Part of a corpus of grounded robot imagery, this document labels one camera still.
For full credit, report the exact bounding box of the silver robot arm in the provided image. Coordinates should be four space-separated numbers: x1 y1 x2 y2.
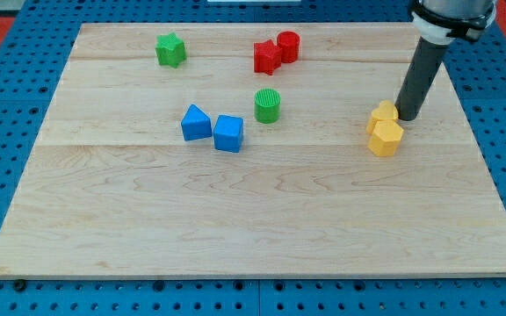
408 0 497 46

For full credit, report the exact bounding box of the red star block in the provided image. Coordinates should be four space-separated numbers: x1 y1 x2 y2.
254 39 282 75

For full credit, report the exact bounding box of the green star block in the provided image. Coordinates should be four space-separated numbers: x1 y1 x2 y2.
155 32 186 68

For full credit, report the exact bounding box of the wooden board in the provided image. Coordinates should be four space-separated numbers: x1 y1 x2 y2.
0 23 506 280

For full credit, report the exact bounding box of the blue cube block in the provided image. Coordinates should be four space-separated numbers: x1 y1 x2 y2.
213 115 243 153

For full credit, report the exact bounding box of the green cylinder block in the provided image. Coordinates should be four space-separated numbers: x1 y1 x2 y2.
254 88 281 124

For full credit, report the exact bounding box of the blue triangle block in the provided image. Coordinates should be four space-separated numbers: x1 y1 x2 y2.
180 104 213 141

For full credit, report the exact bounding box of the red cylinder block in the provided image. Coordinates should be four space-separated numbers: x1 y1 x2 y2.
277 31 300 63

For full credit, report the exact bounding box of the yellow hexagon block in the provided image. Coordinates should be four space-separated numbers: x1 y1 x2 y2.
367 120 404 157

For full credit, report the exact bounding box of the yellow heart block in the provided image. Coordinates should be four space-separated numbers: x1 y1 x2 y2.
365 100 399 134

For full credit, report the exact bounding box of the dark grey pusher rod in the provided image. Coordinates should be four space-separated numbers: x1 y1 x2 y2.
395 38 448 121

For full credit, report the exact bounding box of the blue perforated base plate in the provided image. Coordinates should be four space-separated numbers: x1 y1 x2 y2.
0 0 506 315

